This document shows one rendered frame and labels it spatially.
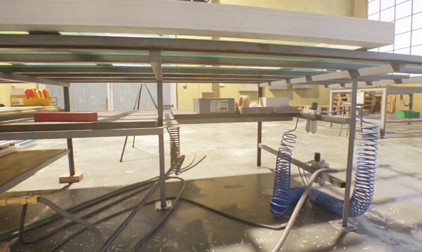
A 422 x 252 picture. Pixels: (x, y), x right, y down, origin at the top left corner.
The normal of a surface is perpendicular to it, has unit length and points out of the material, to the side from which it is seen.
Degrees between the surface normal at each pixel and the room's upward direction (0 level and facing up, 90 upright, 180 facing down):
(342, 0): 90
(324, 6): 90
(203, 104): 90
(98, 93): 90
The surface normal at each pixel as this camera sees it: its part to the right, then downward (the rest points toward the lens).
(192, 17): 0.19, 0.10
